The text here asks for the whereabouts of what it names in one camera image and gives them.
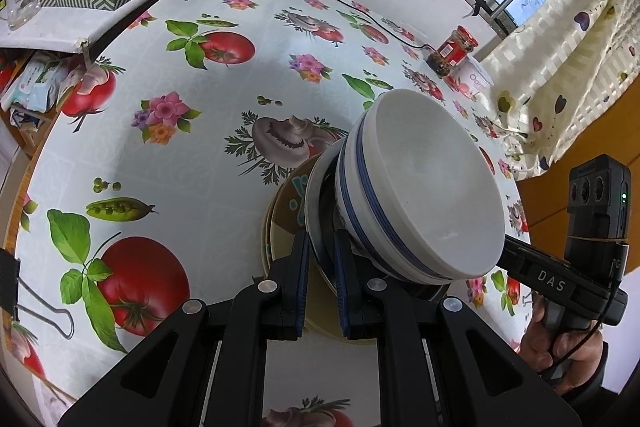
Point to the red-lidded chili sauce jar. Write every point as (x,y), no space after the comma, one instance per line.
(452,52)

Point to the person's right hand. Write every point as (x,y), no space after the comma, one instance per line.
(535,347)

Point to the floral vegetable print tablecloth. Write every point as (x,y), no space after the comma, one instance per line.
(200,167)

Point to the white board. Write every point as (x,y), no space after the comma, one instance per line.
(50,37)

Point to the white yogurt tub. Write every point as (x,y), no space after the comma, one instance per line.
(475,82)

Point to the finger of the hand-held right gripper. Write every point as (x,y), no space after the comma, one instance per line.
(517,257)

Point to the brown plate with blue emblem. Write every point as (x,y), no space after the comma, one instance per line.
(320,322)
(291,207)

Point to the black binder clip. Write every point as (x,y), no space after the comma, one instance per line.
(7,282)

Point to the cream heart-print curtain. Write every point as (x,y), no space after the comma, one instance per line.
(575,57)

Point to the wooden cabinet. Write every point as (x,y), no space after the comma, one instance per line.
(550,202)

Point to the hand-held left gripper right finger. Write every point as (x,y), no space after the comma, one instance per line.
(342,287)

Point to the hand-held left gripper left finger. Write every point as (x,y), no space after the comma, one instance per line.
(301,287)

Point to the small white blue-striped bowl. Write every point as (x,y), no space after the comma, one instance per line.
(435,187)

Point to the blue white tissue pack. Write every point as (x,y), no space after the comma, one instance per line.
(35,82)

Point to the large white blue-striped bowl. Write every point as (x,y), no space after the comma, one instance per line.
(350,187)

